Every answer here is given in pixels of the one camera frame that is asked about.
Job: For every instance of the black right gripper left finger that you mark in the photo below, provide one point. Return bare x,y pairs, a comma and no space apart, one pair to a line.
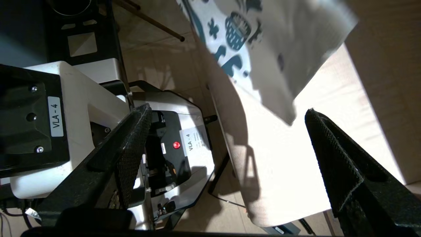
108,171

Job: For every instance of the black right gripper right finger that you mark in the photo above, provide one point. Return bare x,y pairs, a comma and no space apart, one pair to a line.
361,184

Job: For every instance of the white horse-print zip pouch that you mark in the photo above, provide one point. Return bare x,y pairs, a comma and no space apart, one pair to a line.
279,49

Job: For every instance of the light wood shelf desk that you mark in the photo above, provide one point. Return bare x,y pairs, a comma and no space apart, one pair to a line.
296,164

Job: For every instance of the silver white robot torso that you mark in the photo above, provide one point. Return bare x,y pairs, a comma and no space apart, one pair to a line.
82,98

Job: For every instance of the brown chair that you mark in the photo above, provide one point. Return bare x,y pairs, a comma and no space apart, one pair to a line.
154,23

